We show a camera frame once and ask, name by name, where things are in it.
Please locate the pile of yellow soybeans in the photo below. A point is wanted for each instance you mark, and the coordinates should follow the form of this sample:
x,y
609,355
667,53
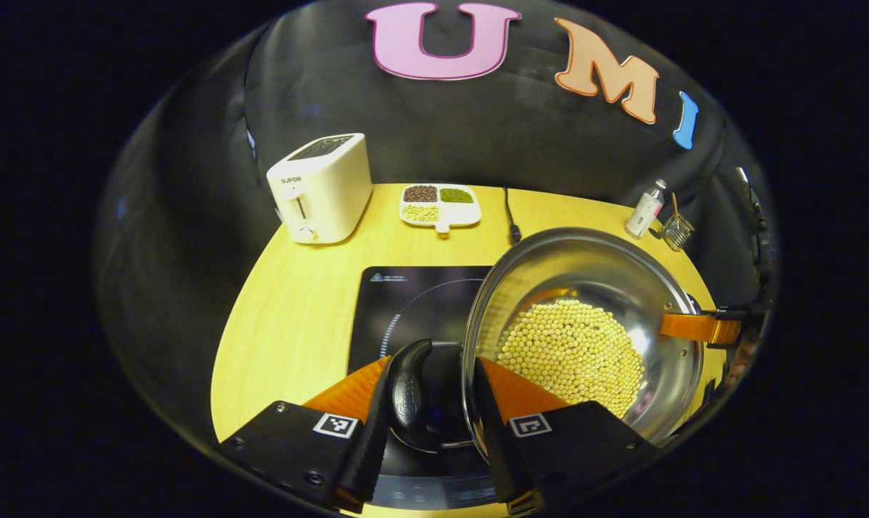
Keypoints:
x,y
571,352

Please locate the dark tripod stand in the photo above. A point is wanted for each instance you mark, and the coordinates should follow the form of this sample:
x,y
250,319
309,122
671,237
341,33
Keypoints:
x,y
762,237

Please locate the stainless steel pot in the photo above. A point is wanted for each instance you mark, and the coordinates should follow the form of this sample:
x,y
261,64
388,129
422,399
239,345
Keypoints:
x,y
585,266

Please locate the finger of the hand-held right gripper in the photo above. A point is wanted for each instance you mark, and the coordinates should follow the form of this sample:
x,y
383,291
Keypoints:
x,y
693,327

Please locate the white bottle with red label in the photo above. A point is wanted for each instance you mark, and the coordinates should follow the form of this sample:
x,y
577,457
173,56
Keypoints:
x,y
645,210

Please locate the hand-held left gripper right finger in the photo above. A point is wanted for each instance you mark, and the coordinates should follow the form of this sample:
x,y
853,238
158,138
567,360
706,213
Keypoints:
x,y
496,446

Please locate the white divided bean dish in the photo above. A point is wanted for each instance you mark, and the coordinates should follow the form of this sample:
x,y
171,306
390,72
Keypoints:
x,y
442,208

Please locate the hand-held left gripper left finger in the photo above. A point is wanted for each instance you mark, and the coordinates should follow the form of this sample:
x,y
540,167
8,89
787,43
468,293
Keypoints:
x,y
370,446

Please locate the black induction cooktop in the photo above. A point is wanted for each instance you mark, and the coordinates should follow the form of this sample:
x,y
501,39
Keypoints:
x,y
406,302

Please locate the white toaster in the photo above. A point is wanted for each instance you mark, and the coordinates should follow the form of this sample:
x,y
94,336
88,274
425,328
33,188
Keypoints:
x,y
326,187

